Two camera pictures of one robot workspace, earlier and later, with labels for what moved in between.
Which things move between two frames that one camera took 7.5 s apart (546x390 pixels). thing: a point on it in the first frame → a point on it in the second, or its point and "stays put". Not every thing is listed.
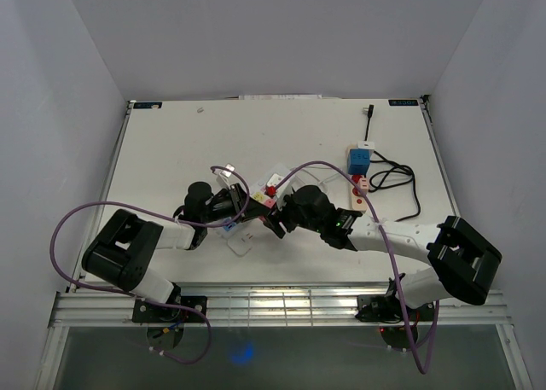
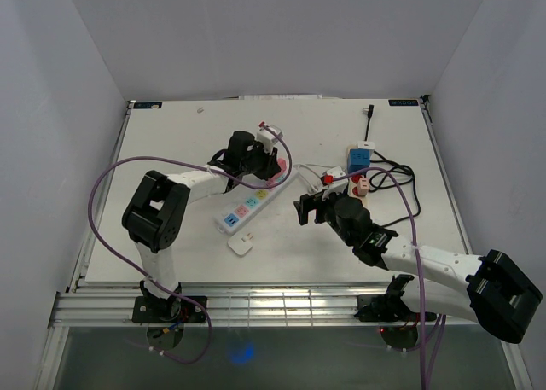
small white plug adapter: [241, 244] stays put
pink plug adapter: [270, 202] → [281, 176]
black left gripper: [237, 198] → [270, 167]
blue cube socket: [359, 160] stays put
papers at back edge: [279, 96] stays put
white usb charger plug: [367, 145] stays put
